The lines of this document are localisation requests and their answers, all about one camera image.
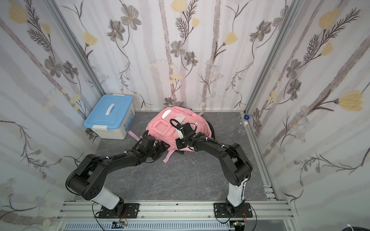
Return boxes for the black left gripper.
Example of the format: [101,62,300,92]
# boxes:
[146,141,171,159]

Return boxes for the pink school backpack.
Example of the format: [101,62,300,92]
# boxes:
[125,106,214,167]

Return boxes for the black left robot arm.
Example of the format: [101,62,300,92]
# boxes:
[66,131,170,213]

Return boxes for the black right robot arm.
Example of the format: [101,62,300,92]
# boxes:
[170,119,253,210]

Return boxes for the blue lidded storage box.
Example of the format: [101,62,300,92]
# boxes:
[84,94,135,140]

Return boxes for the clear glass flask blue cap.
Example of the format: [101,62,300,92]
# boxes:
[237,112,250,136]

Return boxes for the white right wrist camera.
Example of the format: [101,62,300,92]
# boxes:
[176,129,184,140]

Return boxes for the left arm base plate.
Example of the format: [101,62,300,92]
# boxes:
[97,203,140,218]

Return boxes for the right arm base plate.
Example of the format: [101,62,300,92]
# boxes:
[213,203,253,218]

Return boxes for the white slotted cable duct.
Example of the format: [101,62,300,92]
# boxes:
[62,221,235,231]

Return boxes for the aluminium front rail frame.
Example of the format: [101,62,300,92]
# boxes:
[52,201,299,231]

